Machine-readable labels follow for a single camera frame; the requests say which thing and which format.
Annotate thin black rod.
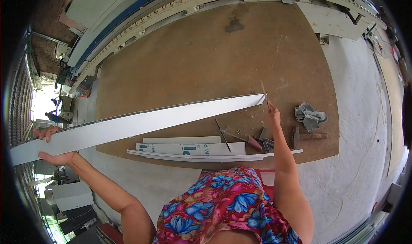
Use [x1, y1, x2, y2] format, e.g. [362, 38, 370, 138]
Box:
[215, 119, 232, 153]

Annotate long white panel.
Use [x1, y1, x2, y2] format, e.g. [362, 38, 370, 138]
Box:
[10, 93, 267, 166]

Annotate long thin white strip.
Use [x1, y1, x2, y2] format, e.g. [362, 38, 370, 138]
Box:
[126, 149, 303, 163]

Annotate person's left thumb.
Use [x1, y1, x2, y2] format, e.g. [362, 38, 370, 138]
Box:
[38, 151, 63, 165]

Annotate person's right hand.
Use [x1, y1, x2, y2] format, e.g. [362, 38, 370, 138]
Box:
[267, 100, 282, 126]

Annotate large brown board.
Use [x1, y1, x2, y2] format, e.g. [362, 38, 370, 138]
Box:
[95, 1, 340, 170]

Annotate thin metal file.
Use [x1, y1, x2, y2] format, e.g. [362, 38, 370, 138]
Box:
[260, 80, 271, 110]

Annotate white cabinet box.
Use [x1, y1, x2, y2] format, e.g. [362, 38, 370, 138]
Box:
[51, 181, 94, 212]

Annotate person's left fingers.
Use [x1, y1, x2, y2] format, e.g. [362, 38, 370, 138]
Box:
[33, 126, 62, 143]

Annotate white panel with blue print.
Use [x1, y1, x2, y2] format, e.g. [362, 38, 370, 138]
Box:
[135, 142, 246, 157]

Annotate stack of black panels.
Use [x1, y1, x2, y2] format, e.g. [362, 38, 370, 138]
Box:
[57, 205, 98, 235]

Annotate person's left hand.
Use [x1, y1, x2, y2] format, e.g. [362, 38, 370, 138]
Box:
[33, 126, 80, 167]

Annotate red handled chisel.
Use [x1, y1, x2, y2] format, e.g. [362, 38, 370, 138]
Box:
[221, 126, 263, 152]

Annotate grey cloth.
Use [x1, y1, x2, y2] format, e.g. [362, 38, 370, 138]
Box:
[294, 102, 328, 132]

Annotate wooden handled hammer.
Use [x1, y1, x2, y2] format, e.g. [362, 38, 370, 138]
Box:
[291, 126, 328, 150]

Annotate person's body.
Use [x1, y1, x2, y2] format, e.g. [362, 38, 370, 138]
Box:
[152, 166, 304, 244]

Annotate small grey metal scraper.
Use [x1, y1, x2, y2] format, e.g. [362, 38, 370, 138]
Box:
[258, 127, 275, 154]

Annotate red stool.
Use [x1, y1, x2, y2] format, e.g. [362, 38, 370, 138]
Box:
[254, 169, 276, 200]

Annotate tan wooden board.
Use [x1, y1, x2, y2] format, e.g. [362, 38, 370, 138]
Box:
[376, 52, 407, 177]

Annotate short plain white strip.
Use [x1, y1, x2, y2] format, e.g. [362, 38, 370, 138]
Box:
[142, 136, 222, 145]

